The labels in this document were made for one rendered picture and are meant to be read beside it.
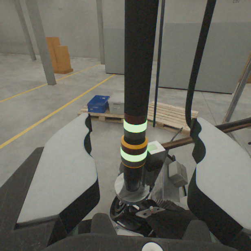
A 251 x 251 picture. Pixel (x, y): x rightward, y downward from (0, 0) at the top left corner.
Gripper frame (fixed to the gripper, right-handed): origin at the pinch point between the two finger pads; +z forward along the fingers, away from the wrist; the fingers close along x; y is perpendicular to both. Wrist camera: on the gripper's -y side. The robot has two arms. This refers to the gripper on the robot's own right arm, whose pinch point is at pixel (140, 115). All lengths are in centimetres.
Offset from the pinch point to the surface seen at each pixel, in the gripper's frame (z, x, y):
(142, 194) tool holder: 6.0, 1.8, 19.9
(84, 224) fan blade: 19, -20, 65
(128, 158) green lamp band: 5.9, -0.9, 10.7
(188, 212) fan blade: 11.3, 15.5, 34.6
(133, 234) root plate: 10.4, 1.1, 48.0
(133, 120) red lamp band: 6.4, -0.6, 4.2
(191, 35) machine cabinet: 529, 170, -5
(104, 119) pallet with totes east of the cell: 278, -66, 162
